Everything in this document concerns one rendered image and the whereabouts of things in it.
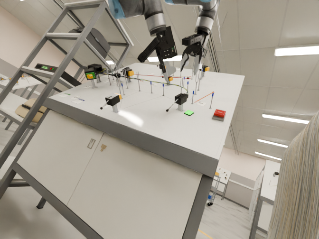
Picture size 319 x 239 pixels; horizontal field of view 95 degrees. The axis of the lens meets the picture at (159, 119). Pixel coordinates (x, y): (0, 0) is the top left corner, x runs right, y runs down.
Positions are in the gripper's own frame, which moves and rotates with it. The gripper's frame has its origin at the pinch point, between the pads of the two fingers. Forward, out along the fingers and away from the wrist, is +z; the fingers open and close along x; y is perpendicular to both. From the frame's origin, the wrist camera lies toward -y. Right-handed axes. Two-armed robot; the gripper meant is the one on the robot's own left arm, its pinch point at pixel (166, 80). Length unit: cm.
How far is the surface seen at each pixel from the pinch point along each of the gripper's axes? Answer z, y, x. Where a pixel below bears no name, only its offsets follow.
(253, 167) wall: 773, 392, 724
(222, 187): 689, 139, 546
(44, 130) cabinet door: 11, -87, 19
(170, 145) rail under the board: 24.7, -5.2, -14.7
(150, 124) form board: 18.6, -13.5, -0.1
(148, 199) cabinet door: 41, -20, -24
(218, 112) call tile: 23.0, 21.2, 3.5
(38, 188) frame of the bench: 36, -83, -8
